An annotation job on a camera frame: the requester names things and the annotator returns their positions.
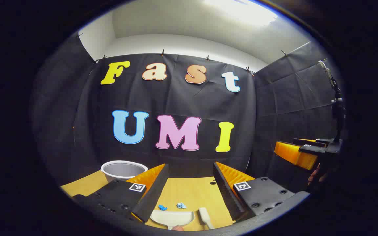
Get small white broom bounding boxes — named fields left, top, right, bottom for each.
left=198, top=207, right=215, bottom=230

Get wooden desktop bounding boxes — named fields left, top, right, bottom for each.
left=60, top=170, right=239, bottom=231

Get black backdrop cloth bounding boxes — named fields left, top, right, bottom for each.
left=31, top=31, right=342, bottom=197

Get white plastic dustpan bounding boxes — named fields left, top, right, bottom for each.
left=150, top=210, right=196, bottom=230

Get white garbage bin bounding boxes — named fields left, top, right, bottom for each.
left=101, top=160, right=149, bottom=183

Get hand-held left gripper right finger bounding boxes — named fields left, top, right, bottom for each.
left=213, top=161, right=296, bottom=222

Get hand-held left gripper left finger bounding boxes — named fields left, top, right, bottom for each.
left=73, top=163, right=170, bottom=223

